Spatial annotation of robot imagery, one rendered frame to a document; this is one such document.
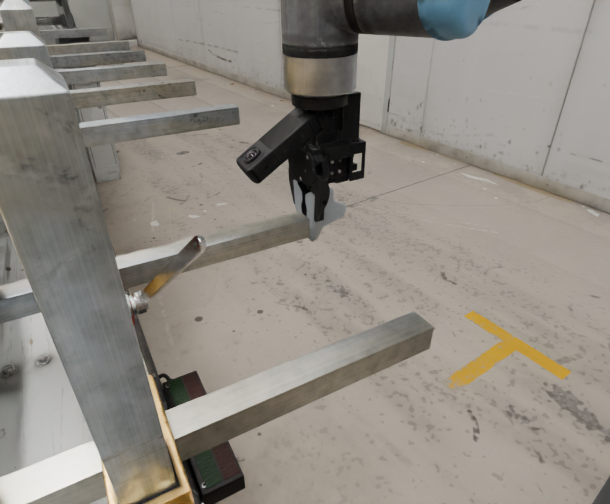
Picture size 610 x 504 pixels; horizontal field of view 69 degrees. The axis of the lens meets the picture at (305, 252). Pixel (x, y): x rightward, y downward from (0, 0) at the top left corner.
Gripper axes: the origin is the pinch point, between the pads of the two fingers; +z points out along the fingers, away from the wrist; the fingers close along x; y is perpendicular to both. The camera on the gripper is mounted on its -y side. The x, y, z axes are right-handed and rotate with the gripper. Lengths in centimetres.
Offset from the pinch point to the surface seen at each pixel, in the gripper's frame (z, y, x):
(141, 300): -3.5, -24.9, -8.6
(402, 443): 83, 33, 6
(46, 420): 19.8, -40.7, 2.9
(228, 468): 12.0, -21.6, -21.3
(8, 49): -28.3, -29.2, -5.9
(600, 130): 45, 229, 84
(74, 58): -13, -20, 98
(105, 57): -12, -12, 98
